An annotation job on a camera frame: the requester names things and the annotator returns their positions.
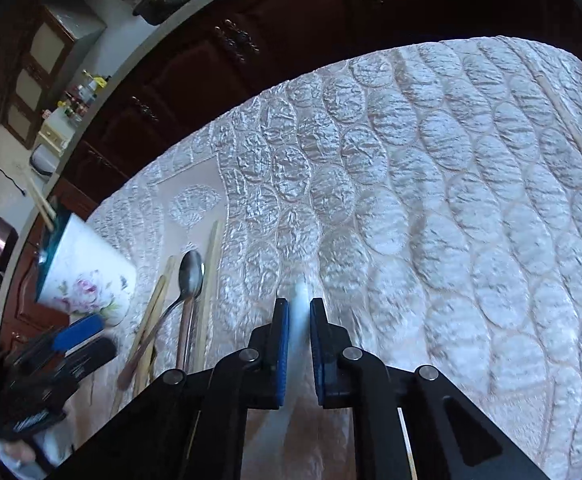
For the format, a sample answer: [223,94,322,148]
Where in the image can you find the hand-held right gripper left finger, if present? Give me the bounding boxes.
[57,298,292,480]

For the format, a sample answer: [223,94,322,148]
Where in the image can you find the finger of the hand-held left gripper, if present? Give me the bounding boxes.
[51,313,105,354]
[64,336,118,381]

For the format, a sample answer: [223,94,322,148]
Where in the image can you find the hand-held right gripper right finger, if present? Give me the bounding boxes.
[309,298,554,480]

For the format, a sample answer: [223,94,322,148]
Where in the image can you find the white plastic utensil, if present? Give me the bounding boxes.
[263,280,312,480]

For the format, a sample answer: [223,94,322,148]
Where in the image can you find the wooden chopstick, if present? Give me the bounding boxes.
[132,276,168,398]
[20,165,56,232]
[35,187,58,227]
[191,219,225,376]
[111,256,178,413]

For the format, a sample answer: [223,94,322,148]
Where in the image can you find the person's left hand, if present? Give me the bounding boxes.
[0,437,42,472]

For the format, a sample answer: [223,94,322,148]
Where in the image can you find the slim metal utensil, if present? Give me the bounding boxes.
[117,296,187,391]

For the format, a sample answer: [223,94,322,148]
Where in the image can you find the purple metal pot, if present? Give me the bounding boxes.
[0,216,20,266]

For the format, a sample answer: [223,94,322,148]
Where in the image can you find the metal spoon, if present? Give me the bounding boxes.
[175,249,206,372]

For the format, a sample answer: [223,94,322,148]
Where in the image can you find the grey stone kitchen counter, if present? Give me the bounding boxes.
[0,0,302,301]

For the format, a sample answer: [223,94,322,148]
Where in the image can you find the dark wooden base cabinets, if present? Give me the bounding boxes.
[0,0,582,361]

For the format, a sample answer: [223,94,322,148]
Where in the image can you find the wall cabinet with beige panels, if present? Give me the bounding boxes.
[0,2,108,148]

